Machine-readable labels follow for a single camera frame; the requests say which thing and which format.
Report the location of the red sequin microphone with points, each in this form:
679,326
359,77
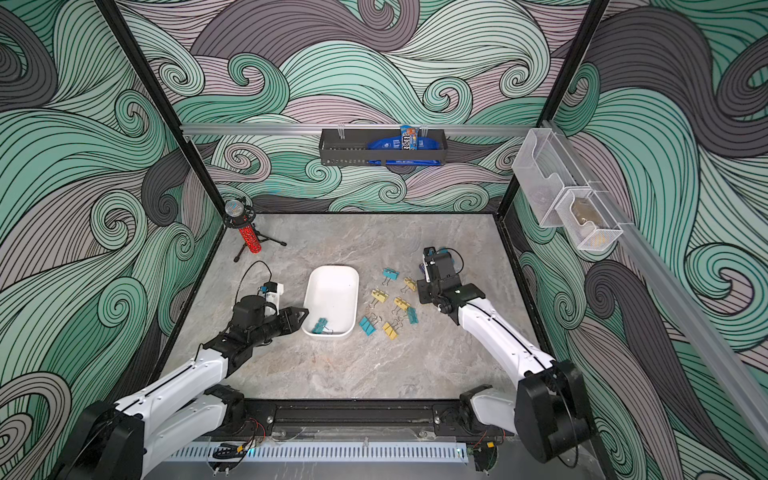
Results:
240,216

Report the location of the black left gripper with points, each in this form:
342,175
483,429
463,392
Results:
288,319

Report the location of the clear plastic wall bin large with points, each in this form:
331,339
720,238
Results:
546,169

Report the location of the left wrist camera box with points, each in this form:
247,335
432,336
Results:
272,292

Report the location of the aluminium rail back wall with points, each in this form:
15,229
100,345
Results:
301,129

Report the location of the black wall shelf basket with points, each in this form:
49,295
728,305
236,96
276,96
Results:
381,148

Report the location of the clear plastic wall bin small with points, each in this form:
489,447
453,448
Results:
588,225

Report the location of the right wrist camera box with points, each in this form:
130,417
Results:
427,261

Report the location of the aluminium rail right wall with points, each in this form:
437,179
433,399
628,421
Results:
742,388

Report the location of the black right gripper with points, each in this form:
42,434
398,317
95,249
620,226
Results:
430,289

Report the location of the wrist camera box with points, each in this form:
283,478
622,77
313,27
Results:
272,292
427,261

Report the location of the white slotted cable duct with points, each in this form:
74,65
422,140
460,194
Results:
330,452

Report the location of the black vertical frame post left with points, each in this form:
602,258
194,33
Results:
140,64

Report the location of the white plastic storage tray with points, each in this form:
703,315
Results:
332,293

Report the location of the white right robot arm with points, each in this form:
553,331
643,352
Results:
539,379

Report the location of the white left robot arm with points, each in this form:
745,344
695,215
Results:
127,438

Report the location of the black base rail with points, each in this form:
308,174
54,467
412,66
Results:
360,414

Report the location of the blue snack packet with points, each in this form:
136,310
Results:
408,137

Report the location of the aluminium rail wall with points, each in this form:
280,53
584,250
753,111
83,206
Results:
301,129
742,388

